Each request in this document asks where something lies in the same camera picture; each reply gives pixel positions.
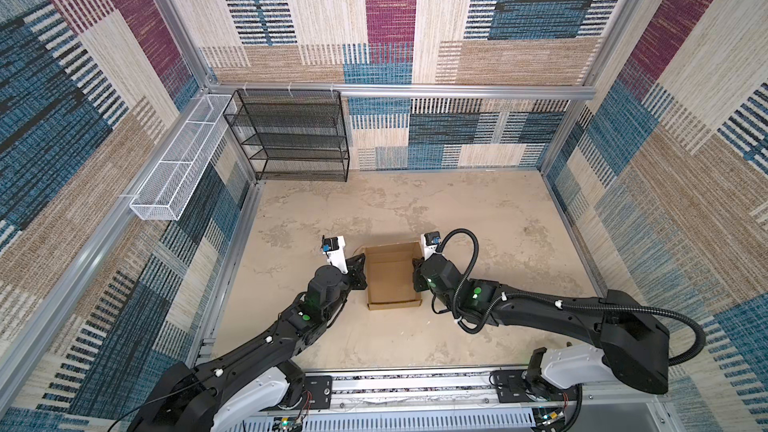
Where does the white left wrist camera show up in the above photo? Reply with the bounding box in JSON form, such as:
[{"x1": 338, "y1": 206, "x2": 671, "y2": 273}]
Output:
[{"x1": 321, "y1": 236, "x2": 348, "y2": 274}]

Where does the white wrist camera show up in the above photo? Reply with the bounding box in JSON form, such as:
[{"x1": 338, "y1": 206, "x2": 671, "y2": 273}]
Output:
[
  {"x1": 419, "y1": 231, "x2": 441, "y2": 260},
  {"x1": 321, "y1": 236, "x2": 348, "y2": 274}
]

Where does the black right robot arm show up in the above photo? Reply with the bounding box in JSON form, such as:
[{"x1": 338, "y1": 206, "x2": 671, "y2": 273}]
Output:
[{"x1": 413, "y1": 254, "x2": 669, "y2": 395}]

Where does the black corrugated cable conduit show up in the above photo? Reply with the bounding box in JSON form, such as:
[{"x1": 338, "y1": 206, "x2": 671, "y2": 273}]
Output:
[{"x1": 431, "y1": 227, "x2": 707, "y2": 427}]

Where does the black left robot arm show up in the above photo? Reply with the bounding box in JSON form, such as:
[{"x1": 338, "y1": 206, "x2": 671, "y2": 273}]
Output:
[{"x1": 128, "y1": 254, "x2": 367, "y2": 431}]

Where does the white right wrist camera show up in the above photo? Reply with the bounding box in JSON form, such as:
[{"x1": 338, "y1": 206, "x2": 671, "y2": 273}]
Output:
[{"x1": 419, "y1": 231, "x2": 441, "y2": 260}]

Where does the black wire mesh shelf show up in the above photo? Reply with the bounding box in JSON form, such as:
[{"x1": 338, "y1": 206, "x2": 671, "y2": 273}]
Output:
[{"x1": 223, "y1": 89, "x2": 350, "y2": 182}]

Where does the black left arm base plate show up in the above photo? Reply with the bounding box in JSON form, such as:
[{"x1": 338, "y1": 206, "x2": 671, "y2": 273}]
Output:
[{"x1": 285, "y1": 375, "x2": 333, "y2": 411}]

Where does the white wire mesh basket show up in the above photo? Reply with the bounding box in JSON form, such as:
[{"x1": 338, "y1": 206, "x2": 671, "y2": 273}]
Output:
[{"x1": 130, "y1": 94, "x2": 232, "y2": 221}]

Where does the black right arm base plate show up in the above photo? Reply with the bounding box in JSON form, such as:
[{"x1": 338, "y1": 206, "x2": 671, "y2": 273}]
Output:
[{"x1": 489, "y1": 369, "x2": 579, "y2": 404}]

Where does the brown cardboard box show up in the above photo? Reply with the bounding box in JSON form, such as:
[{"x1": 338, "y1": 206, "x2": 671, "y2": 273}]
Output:
[{"x1": 364, "y1": 242, "x2": 423, "y2": 311}]

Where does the aluminium front mounting rail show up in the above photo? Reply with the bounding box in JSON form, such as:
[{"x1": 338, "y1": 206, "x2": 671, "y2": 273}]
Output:
[{"x1": 149, "y1": 365, "x2": 679, "y2": 432}]

